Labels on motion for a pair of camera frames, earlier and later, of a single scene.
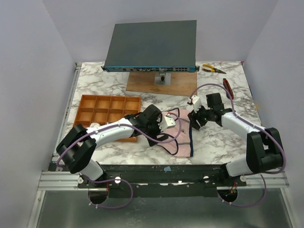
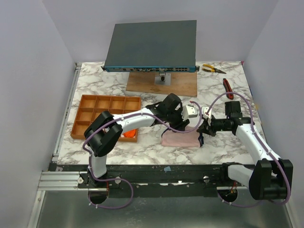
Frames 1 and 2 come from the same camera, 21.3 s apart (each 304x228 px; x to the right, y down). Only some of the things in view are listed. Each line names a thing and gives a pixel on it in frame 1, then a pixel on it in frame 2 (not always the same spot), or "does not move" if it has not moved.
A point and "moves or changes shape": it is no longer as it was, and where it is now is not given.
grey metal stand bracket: x=164 y=79 does not move
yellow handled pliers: x=209 y=68 does not move
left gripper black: x=158 y=132 → x=181 y=124
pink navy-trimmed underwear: x=179 y=142 moves or changes shape
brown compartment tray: x=105 y=109 does not move
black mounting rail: x=163 y=180 does not move
